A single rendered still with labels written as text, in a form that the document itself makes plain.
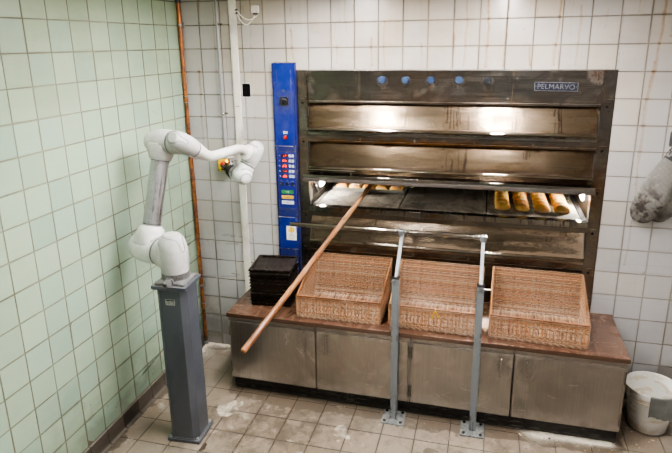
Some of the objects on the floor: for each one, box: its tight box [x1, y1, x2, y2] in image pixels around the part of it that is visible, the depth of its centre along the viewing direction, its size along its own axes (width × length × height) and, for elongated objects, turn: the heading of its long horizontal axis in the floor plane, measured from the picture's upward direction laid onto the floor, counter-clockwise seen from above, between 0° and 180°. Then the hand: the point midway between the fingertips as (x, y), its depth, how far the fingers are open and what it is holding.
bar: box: [289, 221, 487, 439], centre depth 350 cm, size 31×127×118 cm, turn 78°
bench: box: [226, 285, 631, 443], centre depth 374 cm, size 56×242×58 cm, turn 78°
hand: (224, 166), depth 390 cm, fingers closed
